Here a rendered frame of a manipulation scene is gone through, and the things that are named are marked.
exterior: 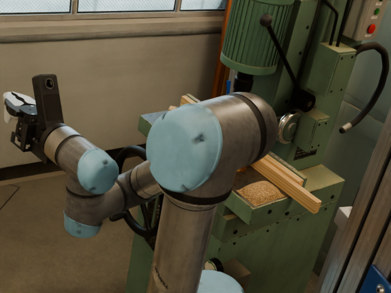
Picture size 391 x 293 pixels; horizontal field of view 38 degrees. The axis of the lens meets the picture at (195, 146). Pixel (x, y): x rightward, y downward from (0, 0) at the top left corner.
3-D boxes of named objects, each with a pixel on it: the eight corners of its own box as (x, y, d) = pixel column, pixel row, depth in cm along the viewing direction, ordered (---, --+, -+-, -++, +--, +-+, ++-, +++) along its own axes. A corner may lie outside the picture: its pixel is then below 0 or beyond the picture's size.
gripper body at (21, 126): (7, 139, 120) (38, 166, 113) (13, 102, 117) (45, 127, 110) (38, 136, 126) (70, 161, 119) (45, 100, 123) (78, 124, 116)
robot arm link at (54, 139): (58, 136, 108) (93, 132, 114) (45, 125, 110) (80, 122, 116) (51, 171, 110) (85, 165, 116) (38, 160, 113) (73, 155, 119)
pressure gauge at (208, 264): (200, 275, 177) (205, 256, 173) (209, 272, 179) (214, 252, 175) (213, 289, 173) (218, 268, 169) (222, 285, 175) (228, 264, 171)
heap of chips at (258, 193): (235, 190, 169) (237, 182, 168) (265, 181, 176) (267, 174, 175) (255, 206, 164) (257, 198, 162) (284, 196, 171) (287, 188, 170)
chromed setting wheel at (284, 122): (269, 144, 186) (278, 110, 180) (294, 138, 193) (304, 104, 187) (275, 148, 184) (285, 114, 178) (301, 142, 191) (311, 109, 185)
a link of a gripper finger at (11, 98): (-11, 114, 125) (11, 132, 120) (-7, 89, 123) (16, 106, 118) (3, 113, 127) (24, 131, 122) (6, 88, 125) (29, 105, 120)
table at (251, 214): (113, 134, 198) (115, 118, 195) (183, 120, 216) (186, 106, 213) (224, 235, 159) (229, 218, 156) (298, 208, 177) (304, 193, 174)
